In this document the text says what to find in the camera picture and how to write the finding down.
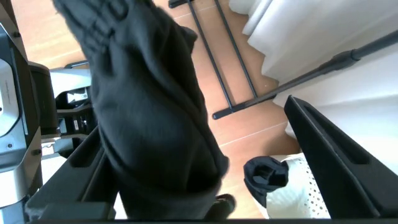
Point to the black clothes rack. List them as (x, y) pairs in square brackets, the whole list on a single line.
[(335, 62)]

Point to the black shorts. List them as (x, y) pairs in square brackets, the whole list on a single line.
[(149, 109)]

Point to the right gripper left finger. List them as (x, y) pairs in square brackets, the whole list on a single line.
[(77, 186)]

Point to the black garment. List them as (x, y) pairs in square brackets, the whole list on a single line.
[(264, 177)]

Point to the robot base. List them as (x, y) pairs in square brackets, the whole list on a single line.
[(12, 149)]

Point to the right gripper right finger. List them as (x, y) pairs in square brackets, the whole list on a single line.
[(332, 168)]

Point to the white curtain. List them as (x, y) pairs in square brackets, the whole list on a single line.
[(311, 31)]

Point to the white laundry basket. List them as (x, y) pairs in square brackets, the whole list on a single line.
[(298, 193)]

